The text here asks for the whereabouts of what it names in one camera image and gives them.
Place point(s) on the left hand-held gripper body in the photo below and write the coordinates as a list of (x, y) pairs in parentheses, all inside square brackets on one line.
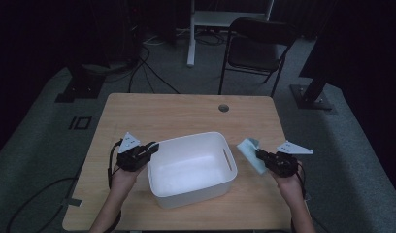
[(131, 158)]

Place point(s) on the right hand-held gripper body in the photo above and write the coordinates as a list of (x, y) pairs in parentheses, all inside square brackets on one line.
[(281, 163)]

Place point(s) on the light blue cloth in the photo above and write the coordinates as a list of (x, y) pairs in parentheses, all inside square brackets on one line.
[(249, 153)]

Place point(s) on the white plastic bin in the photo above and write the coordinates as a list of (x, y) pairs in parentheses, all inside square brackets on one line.
[(191, 168)]

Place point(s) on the person's left hand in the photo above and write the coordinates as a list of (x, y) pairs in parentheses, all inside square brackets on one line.
[(126, 179)]

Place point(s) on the person's right hand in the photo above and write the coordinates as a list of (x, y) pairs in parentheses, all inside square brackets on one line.
[(290, 186)]

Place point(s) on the black stand base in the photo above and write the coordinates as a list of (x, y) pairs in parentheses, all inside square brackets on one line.
[(311, 97), (81, 87)]

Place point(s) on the grey tape piece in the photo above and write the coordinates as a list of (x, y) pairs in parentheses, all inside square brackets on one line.
[(71, 202)]

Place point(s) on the black folding chair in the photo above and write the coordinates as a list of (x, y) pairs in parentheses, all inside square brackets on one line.
[(256, 51)]

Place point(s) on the white desk frame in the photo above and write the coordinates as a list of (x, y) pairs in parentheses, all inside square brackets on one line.
[(215, 18)]

